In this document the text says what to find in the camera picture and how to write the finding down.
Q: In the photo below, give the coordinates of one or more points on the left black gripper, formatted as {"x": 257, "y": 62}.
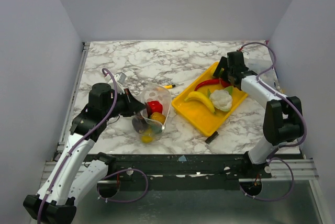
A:
{"x": 133, "y": 104}

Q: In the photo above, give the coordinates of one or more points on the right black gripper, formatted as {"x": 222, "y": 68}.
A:
{"x": 226, "y": 68}

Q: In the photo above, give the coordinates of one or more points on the red strawberry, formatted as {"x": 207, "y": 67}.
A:
{"x": 156, "y": 106}

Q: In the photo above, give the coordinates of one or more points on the clear zip top bag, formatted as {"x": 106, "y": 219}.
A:
{"x": 149, "y": 124}

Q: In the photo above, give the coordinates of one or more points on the red apple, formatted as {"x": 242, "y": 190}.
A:
{"x": 159, "y": 117}

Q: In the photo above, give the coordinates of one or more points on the green bell pepper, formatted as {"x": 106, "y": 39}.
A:
{"x": 156, "y": 129}

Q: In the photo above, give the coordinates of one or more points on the yellow lemon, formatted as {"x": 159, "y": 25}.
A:
{"x": 147, "y": 136}

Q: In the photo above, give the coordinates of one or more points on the dark red plum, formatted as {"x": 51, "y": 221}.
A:
{"x": 148, "y": 110}

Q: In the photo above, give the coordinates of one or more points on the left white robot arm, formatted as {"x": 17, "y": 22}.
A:
{"x": 56, "y": 201}

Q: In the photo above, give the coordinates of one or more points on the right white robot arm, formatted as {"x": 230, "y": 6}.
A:
{"x": 283, "y": 121}

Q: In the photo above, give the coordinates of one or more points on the red chili pepper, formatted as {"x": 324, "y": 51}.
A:
{"x": 208, "y": 82}

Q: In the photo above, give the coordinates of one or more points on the white cauliflower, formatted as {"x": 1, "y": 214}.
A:
{"x": 221, "y": 99}

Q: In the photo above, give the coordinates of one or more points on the yellow banana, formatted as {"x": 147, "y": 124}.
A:
{"x": 200, "y": 97}

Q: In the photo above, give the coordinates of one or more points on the clear plastic box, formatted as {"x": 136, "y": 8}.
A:
{"x": 259, "y": 65}

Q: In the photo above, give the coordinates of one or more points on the yellow plastic tray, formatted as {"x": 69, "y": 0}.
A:
{"x": 206, "y": 119}

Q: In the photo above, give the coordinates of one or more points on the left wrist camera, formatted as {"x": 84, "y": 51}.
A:
{"x": 120, "y": 78}

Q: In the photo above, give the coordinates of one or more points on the yellow handled screwdriver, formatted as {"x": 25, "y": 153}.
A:
{"x": 171, "y": 86}

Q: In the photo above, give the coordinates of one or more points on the black table front rail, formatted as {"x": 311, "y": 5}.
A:
{"x": 174, "y": 172}

